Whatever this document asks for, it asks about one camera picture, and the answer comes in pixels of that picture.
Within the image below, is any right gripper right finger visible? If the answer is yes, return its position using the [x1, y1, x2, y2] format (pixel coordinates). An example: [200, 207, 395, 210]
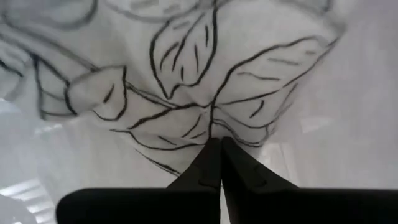
[221, 136, 398, 224]

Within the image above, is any white leaf-print cloth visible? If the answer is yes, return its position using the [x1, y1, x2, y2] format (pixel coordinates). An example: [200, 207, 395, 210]
[0, 0, 346, 179]

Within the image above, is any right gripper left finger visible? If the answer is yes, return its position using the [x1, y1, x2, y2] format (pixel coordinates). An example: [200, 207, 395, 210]
[55, 138, 222, 224]

